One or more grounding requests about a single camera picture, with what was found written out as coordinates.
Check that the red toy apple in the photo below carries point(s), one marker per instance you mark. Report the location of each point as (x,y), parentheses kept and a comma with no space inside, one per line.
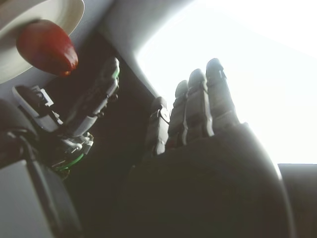
(44,47)

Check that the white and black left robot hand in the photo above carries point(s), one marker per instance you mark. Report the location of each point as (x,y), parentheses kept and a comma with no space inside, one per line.
(198,188)

